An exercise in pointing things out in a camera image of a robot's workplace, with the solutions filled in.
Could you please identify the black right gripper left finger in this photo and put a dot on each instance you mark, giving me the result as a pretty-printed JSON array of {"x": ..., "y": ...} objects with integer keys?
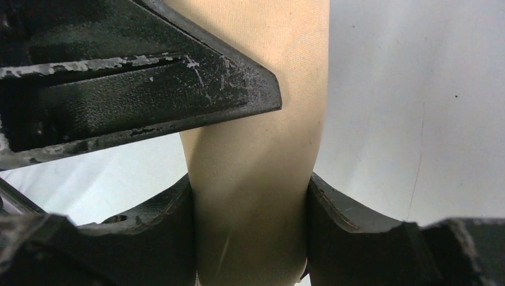
[{"x": 149, "y": 244}]

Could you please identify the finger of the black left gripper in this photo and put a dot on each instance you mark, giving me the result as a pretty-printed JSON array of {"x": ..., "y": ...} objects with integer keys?
[{"x": 83, "y": 76}]

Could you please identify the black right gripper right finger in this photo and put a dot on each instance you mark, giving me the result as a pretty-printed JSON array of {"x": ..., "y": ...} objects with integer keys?
[{"x": 351, "y": 244}]

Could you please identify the beige umbrella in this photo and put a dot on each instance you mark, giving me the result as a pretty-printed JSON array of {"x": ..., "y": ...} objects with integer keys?
[{"x": 250, "y": 176}]

